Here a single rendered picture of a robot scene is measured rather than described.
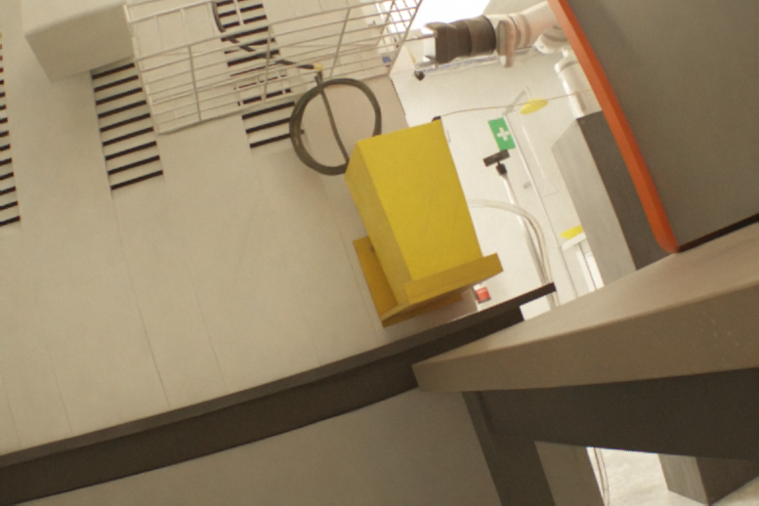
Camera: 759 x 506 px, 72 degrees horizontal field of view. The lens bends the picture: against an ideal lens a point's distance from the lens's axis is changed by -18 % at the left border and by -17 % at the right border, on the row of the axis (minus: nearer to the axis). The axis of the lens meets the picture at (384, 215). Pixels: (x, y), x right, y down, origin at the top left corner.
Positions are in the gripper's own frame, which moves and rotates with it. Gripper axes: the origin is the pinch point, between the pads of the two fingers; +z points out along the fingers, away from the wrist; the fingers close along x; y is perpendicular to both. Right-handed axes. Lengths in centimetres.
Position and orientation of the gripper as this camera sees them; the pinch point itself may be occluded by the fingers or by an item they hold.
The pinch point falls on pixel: (400, 55)
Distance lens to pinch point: 106.5
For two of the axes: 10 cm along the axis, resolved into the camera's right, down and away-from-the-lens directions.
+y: -3.8, -5.0, 7.8
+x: -0.8, -8.2, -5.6
